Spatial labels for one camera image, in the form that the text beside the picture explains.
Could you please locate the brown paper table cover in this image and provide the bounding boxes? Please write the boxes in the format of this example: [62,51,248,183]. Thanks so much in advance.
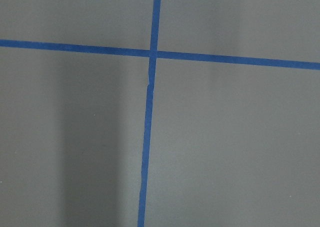
[0,0,320,227]

